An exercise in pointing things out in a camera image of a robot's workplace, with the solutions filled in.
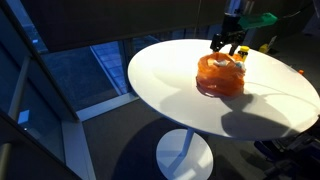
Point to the white table pedestal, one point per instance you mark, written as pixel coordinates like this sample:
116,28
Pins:
185,156

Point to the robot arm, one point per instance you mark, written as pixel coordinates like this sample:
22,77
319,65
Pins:
238,6

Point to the yellow cap amber bottle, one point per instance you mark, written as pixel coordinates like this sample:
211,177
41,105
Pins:
243,52

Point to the dark roller blind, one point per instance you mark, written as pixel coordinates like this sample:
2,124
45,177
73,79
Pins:
116,20

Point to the small yellow object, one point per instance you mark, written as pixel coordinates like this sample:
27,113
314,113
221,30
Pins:
264,48

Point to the blue and white tube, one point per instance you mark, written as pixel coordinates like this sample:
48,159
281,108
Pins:
240,65

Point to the white medicine bottle orange label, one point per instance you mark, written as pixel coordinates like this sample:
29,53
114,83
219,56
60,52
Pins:
220,63

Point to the small orange object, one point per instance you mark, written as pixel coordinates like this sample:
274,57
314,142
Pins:
301,71

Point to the orange plastic bag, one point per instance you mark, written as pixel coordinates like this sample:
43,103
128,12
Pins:
216,80

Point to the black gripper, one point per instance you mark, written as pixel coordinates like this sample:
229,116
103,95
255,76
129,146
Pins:
231,26

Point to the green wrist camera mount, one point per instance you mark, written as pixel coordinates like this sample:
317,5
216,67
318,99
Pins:
258,20

